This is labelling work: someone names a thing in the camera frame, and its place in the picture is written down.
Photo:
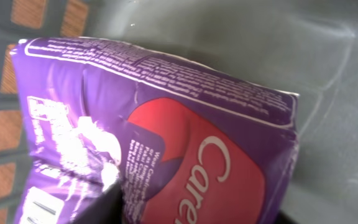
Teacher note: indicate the purple Carefree pad packet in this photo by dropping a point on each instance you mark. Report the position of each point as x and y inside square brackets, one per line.
[188, 143]

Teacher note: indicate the grey plastic shopping basket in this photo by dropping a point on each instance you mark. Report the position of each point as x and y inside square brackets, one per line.
[307, 47]

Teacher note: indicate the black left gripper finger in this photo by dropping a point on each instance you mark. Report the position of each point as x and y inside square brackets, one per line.
[94, 205]

